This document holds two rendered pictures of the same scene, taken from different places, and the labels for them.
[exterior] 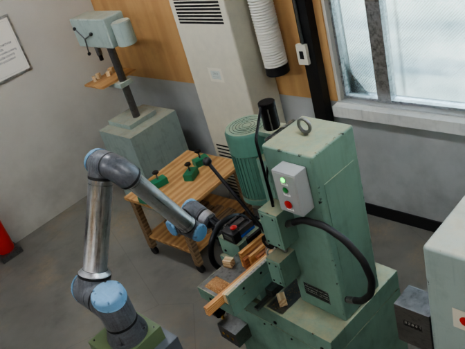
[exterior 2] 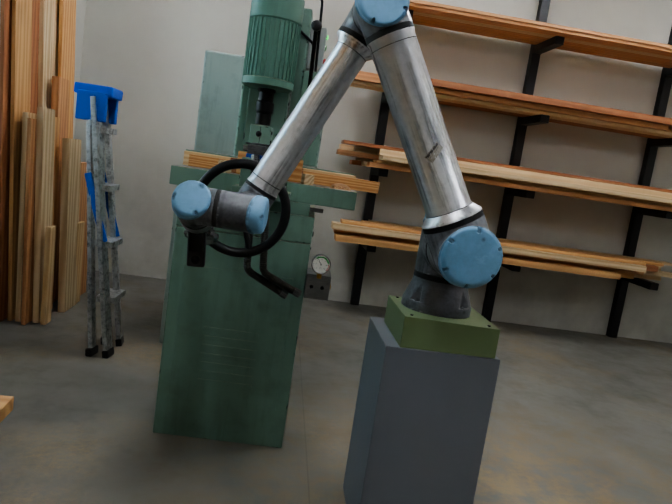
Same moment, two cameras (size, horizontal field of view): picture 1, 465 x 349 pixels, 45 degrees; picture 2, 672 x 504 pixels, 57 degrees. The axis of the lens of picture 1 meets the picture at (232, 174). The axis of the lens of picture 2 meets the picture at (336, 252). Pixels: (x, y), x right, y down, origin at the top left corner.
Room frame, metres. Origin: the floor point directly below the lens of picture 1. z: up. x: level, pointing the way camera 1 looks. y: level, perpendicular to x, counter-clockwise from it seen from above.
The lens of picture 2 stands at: (3.53, 1.32, 0.97)
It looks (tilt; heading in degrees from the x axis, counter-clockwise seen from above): 8 degrees down; 213
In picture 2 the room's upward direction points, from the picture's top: 8 degrees clockwise
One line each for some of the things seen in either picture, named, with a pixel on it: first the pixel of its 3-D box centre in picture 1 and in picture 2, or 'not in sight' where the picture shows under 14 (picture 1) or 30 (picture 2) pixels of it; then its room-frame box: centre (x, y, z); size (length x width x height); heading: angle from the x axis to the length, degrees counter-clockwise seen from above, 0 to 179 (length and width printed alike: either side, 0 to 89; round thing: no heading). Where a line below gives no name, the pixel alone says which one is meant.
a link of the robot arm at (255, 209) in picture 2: (179, 223); (241, 211); (2.41, 0.33, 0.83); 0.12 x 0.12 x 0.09; 36
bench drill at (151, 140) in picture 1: (135, 111); not in sight; (4.24, 0.60, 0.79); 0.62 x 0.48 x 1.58; 38
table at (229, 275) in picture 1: (257, 254); (265, 187); (1.94, 0.00, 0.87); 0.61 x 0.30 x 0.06; 126
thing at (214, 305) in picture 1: (263, 260); (284, 174); (1.82, -0.02, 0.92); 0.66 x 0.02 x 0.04; 126
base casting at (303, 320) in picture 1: (309, 286); (254, 213); (1.78, -0.17, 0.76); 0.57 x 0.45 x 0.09; 36
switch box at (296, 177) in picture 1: (293, 188); (316, 50); (1.54, -0.17, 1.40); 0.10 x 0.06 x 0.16; 36
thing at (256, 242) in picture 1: (259, 245); (269, 166); (1.91, -0.02, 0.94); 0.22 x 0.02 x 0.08; 126
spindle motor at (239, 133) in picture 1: (256, 160); (273, 42); (1.88, -0.10, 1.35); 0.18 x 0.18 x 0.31
